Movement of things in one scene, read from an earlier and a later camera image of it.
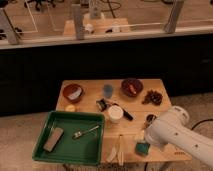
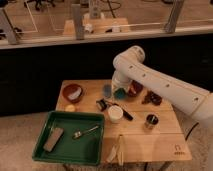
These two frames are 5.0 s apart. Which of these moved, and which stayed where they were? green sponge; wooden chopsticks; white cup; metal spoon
Moved: green sponge
Stayed: metal spoon; white cup; wooden chopsticks
